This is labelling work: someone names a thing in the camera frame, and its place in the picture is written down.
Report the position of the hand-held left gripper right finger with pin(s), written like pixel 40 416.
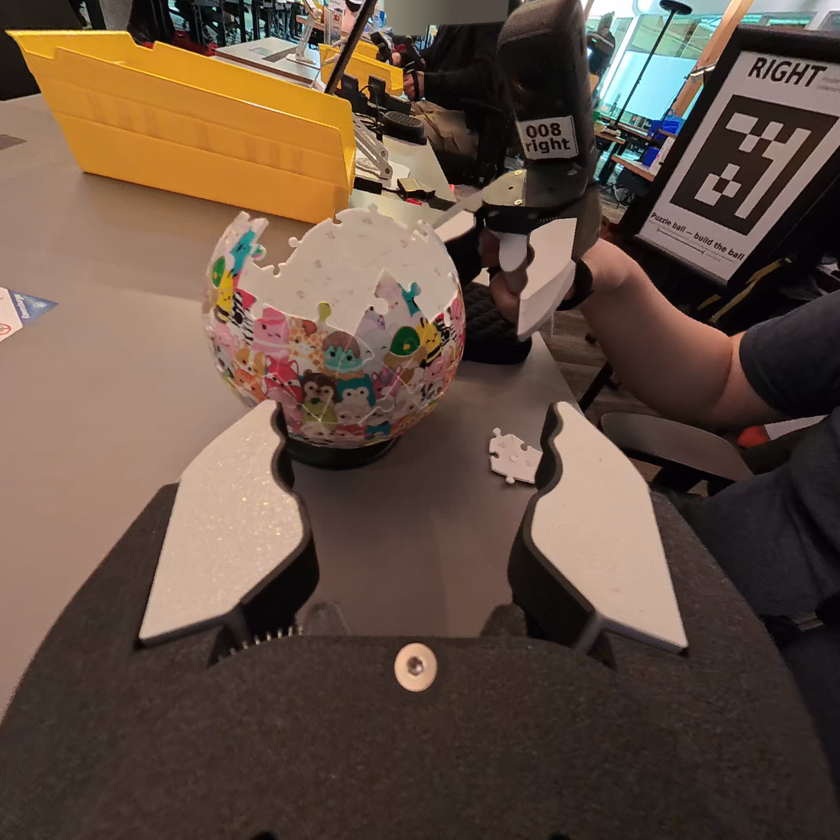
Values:
pixel 604 538

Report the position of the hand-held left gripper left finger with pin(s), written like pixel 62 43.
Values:
pixel 226 538

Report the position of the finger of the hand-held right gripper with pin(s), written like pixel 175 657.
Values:
pixel 459 226
pixel 551 275

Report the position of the joined puzzle pieces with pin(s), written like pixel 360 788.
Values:
pixel 515 456

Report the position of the black ball stand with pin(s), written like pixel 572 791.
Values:
pixel 341 458

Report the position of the colourful puzzle ball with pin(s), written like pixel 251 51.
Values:
pixel 328 387

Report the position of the person's right forearm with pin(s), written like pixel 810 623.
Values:
pixel 669 354

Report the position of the person's right hand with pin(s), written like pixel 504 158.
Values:
pixel 502 289

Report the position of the neighbouring white desk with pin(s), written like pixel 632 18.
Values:
pixel 420 164

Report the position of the black wrist rest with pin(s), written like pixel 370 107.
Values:
pixel 489 334

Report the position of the office chair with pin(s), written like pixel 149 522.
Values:
pixel 676 446

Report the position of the small yellow bin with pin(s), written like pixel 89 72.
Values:
pixel 384 75

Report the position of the small orange object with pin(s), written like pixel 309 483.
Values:
pixel 753 435

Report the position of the person's dark clothing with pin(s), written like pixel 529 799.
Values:
pixel 787 525

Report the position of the black pole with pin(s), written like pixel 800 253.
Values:
pixel 351 49

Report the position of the framed marker sign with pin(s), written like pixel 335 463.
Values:
pixel 741 164

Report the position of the yellow plastic bin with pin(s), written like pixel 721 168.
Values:
pixel 197 144

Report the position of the instruction leaflet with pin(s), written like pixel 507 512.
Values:
pixel 19 312

